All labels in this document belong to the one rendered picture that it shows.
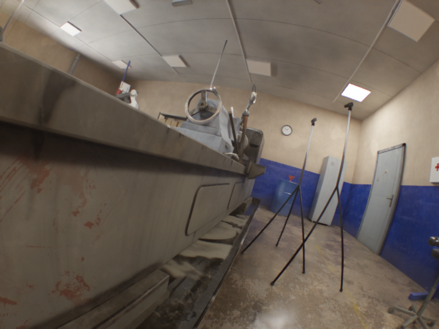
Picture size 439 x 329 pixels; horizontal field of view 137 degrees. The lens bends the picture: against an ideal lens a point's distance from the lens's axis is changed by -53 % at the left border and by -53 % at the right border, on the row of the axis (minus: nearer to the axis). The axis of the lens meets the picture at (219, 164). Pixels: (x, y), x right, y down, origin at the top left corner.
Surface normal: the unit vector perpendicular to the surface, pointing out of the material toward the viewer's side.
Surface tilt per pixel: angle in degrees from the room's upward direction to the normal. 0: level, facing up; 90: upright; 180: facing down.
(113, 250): 90
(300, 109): 90
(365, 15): 180
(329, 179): 90
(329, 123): 90
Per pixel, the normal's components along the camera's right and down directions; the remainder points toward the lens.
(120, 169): 0.92, 0.26
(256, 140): -0.27, -0.08
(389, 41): -0.28, 0.96
